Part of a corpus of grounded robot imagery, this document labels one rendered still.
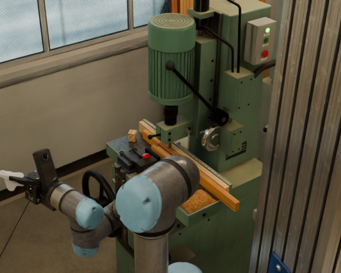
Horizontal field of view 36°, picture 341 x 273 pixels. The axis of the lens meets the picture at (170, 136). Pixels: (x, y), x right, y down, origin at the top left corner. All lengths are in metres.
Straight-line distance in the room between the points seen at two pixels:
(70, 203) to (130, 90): 2.27
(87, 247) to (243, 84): 0.90
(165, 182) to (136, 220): 0.11
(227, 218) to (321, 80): 1.43
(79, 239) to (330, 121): 0.82
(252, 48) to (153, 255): 1.04
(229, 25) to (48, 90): 1.61
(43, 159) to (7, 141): 1.81
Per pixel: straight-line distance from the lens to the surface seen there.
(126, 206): 1.20
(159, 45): 1.93
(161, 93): 2.01
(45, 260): 3.12
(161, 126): 2.14
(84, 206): 1.46
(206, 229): 2.30
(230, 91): 2.07
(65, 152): 3.60
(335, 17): 0.95
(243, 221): 2.46
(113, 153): 2.32
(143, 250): 1.29
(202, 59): 2.03
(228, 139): 2.14
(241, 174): 2.35
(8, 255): 3.20
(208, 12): 2.02
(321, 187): 1.07
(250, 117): 2.31
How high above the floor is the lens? 2.17
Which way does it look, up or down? 32 degrees down
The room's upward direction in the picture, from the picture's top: 1 degrees clockwise
